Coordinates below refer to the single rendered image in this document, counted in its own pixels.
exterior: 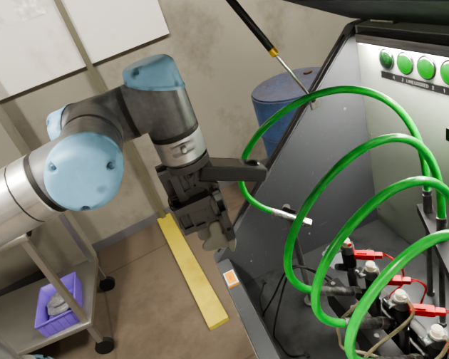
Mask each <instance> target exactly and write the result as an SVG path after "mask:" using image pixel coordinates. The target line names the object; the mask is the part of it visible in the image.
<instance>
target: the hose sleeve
mask: <svg viewBox="0 0 449 359"><path fill-rule="evenodd" d="M271 215H272V216H275V217H278V218H281V219H285V220H287V221H291V222H294V219H295V217H296V215H295V214H291V213H288V212H285V211H282V210H280V209H276V208H272V213H271Z"/></svg>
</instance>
